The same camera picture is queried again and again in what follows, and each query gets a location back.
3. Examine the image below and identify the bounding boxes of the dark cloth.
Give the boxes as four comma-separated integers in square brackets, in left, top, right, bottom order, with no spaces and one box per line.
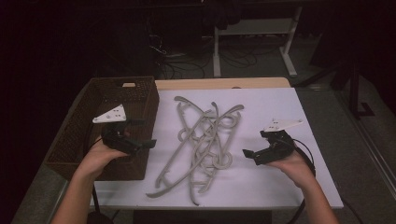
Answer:
[202,0,244,31]

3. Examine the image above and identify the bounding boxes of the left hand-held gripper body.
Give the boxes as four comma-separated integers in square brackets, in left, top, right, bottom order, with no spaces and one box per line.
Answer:
[92,104,139,157]

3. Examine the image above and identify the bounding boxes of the person's right hand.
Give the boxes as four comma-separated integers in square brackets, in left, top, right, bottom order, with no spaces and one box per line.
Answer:
[266,149,314,189]

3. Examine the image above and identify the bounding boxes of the black metal stand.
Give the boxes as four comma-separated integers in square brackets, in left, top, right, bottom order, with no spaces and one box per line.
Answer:
[293,57,376,120]

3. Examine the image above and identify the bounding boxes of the metal floor rail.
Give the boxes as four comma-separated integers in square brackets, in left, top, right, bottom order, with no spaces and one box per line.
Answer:
[334,90,396,202]

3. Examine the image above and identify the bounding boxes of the person's left hand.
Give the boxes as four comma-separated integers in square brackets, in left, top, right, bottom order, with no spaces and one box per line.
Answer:
[78,135,129,176]

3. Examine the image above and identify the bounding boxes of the black floor cables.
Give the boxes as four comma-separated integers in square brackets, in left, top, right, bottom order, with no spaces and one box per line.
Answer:
[148,31,281,80]

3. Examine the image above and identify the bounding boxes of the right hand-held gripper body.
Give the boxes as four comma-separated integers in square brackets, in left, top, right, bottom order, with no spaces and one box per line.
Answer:
[253,119,304,166]

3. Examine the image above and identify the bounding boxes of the grey plastic clothes hanger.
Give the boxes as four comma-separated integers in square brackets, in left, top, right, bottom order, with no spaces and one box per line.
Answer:
[145,104,246,199]
[154,108,243,189]
[186,101,235,207]
[173,95,219,175]

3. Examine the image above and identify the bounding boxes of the brown wicker basket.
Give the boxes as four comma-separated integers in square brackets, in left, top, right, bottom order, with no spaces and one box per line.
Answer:
[44,76,161,182]

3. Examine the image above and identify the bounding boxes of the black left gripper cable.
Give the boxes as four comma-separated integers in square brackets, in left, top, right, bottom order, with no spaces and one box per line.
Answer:
[88,136,106,218]

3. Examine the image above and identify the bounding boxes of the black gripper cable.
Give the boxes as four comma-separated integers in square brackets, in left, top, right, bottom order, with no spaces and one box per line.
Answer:
[288,138,317,224]
[88,136,106,218]

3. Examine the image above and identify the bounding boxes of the white metal desk frame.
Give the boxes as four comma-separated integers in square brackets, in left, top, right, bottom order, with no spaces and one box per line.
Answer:
[212,6,304,78]

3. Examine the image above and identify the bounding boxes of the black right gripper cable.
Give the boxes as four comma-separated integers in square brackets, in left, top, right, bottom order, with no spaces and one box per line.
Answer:
[288,138,317,224]

